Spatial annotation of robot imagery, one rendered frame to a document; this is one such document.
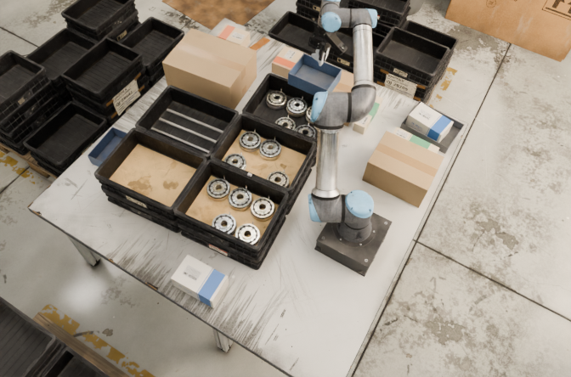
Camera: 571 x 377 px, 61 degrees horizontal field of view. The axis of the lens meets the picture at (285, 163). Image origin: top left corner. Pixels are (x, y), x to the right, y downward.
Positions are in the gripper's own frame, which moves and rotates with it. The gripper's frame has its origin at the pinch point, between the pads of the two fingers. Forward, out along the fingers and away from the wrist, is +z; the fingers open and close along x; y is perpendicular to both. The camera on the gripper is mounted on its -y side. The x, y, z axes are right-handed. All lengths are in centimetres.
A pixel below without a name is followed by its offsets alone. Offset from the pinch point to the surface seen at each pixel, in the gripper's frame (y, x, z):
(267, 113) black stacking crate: 18.1, 14.6, 31.4
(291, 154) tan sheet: -6.0, 29.5, 33.3
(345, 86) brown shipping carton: -6.8, -20.8, 23.3
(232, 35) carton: 71, -28, 31
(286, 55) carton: 35, -32, 30
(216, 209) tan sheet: 6, 72, 39
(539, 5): -75, -237, 46
